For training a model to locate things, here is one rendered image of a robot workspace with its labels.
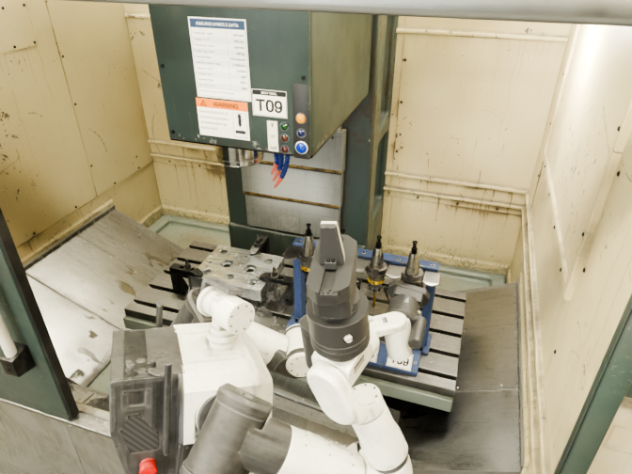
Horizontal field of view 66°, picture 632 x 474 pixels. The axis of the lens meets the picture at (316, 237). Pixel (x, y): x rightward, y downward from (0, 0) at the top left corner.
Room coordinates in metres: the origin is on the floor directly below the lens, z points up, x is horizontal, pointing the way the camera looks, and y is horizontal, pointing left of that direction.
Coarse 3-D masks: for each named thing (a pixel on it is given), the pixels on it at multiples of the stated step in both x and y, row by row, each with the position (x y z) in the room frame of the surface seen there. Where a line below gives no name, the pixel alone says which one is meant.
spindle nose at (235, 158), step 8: (216, 152) 1.49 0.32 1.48; (224, 152) 1.46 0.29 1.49; (232, 152) 1.45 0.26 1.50; (240, 152) 1.45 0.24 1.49; (248, 152) 1.46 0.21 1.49; (256, 152) 1.48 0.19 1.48; (224, 160) 1.46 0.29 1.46; (232, 160) 1.45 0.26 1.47; (240, 160) 1.45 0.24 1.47; (248, 160) 1.46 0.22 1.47; (256, 160) 1.48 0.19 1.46
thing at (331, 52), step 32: (160, 32) 1.37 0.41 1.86; (256, 32) 1.28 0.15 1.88; (288, 32) 1.25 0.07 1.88; (320, 32) 1.29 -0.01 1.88; (352, 32) 1.58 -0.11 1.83; (160, 64) 1.37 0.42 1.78; (192, 64) 1.34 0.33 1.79; (256, 64) 1.28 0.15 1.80; (288, 64) 1.25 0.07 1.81; (320, 64) 1.29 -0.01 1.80; (352, 64) 1.60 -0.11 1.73; (192, 96) 1.34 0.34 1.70; (288, 96) 1.25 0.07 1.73; (320, 96) 1.29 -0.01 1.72; (352, 96) 1.61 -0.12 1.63; (192, 128) 1.35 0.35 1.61; (256, 128) 1.28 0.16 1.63; (320, 128) 1.29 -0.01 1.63
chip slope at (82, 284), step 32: (96, 224) 2.11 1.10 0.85; (128, 224) 2.19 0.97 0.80; (64, 256) 1.85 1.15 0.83; (96, 256) 1.91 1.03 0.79; (128, 256) 1.97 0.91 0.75; (160, 256) 2.04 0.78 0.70; (32, 288) 1.63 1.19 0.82; (64, 288) 1.68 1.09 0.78; (96, 288) 1.73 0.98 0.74; (128, 288) 1.78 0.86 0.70; (64, 320) 1.52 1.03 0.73; (96, 320) 1.57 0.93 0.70; (64, 352) 1.39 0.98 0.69; (96, 352) 1.42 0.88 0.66
